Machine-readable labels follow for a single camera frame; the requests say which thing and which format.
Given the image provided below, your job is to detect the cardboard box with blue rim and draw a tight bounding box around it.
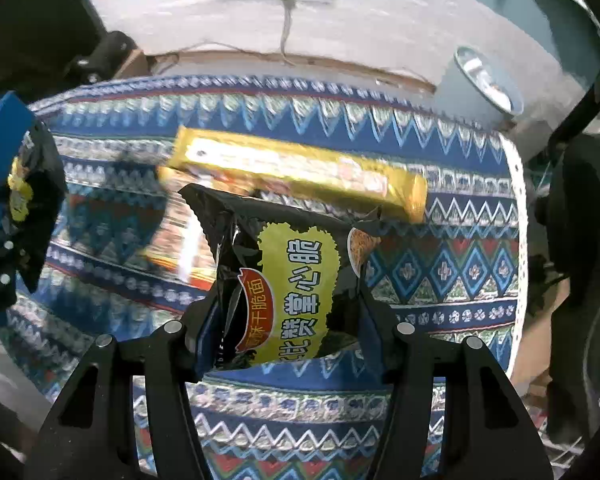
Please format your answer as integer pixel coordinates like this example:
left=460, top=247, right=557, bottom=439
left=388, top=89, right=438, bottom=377
left=0, top=90, right=36, bottom=181

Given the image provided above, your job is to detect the gold long snack packet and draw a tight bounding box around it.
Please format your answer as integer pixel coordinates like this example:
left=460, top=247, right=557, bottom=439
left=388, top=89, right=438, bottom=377
left=167, top=126, right=428, bottom=223

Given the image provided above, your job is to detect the grey trash bin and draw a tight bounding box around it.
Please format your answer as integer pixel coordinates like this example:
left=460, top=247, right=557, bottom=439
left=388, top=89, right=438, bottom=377
left=432, top=45, right=526, bottom=133

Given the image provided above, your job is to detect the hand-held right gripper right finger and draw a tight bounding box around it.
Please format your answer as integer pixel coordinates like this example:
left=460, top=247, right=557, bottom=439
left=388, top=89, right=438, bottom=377
left=357, top=280, right=556, bottom=480

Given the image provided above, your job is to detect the orange yellow long snack packet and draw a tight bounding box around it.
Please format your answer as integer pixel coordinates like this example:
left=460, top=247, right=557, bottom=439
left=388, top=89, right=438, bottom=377
left=145, top=167, right=261, bottom=286

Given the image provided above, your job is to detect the brown cardboard sheet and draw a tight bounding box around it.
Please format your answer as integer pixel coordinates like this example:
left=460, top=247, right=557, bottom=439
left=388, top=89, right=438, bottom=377
left=117, top=42, right=438, bottom=93

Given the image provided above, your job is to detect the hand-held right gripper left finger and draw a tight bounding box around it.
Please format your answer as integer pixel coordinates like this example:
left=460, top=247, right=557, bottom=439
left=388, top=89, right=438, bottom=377
left=25, top=285, right=226, bottom=480

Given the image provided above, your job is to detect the blue patterned tablecloth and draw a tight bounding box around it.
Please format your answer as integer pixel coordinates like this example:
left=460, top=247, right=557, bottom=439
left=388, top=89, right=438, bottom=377
left=0, top=74, right=531, bottom=480

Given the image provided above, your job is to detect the dark caster wheel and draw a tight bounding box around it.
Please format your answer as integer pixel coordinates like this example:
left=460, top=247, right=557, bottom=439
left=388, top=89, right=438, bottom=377
left=65, top=30, right=133, bottom=86

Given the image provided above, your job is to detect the large black furniture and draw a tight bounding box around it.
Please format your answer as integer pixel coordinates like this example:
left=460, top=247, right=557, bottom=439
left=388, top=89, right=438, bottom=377
left=0, top=0, right=111, bottom=93

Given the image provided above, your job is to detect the black snack packet yellow label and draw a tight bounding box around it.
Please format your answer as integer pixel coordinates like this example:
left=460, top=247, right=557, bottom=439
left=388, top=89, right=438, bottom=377
left=7, top=127, right=68, bottom=293
left=179, top=182, right=383, bottom=371

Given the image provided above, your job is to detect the white plug cable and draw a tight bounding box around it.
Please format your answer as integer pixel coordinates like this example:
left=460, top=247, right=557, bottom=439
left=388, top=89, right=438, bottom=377
left=275, top=0, right=298, bottom=66

